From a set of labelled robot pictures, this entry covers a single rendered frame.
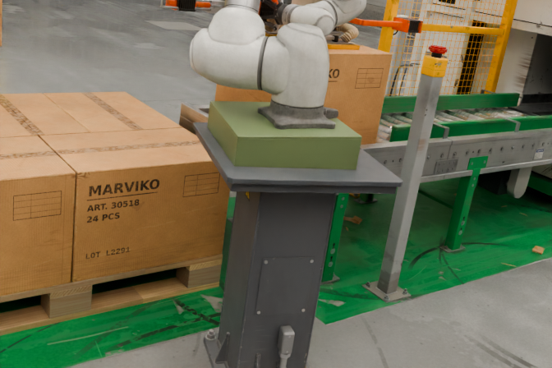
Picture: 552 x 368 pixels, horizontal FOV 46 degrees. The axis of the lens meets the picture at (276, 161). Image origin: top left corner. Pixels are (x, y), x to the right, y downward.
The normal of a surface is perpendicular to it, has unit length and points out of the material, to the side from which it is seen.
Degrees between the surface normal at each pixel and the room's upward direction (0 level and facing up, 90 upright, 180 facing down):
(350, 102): 90
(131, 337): 0
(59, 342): 0
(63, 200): 90
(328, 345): 0
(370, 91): 90
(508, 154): 90
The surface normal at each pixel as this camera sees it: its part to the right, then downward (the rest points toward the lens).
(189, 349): 0.14, -0.94
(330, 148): 0.29, 0.34
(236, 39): -0.02, -0.14
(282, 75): -0.22, 0.33
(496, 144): 0.58, 0.33
